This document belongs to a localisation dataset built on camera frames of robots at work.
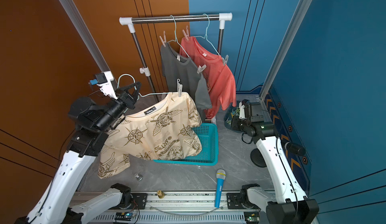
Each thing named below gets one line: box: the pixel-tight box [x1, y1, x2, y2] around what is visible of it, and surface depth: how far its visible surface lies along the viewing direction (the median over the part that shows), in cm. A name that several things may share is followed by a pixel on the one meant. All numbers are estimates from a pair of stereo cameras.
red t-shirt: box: [179, 36, 237, 120], surface depth 74 cm
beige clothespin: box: [159, 30, 167, 48], surface depth 79 cm
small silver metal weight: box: [134, 172, 144, 182], surface depth 81 cm
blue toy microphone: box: [214, 168, 227, 208], surface depth 79 cm
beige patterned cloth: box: [97, 91, 203, 180], surface depth 68 cm
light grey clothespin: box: [176, 78, 183, 97], surface depth 66 cm
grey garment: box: [160, 42, 213, 123], surface depth 74 cm
